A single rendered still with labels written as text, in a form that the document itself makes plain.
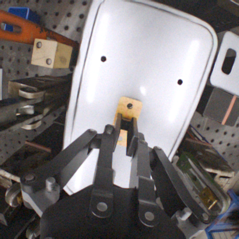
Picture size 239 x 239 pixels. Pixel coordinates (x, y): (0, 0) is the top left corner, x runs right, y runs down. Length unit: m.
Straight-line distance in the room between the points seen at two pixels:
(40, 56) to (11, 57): 0.54
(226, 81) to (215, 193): 0.19
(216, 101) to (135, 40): 0.19
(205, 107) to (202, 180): 0.14
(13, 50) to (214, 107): 0.73
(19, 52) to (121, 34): 0.53
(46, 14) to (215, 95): 0.63
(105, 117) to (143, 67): 0.11
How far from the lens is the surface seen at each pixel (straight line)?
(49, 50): 0.20
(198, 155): 0.32
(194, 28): 0.27
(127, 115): 0.23
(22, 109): 0.22
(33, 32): 0.22
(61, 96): 0.30
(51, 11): 0.65
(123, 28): 0.24
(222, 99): 0.32
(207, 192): 0.26
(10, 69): 0.74
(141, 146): 0.16
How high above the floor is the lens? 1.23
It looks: 70 degrees down
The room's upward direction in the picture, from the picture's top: 170 degrees counter-clockwise
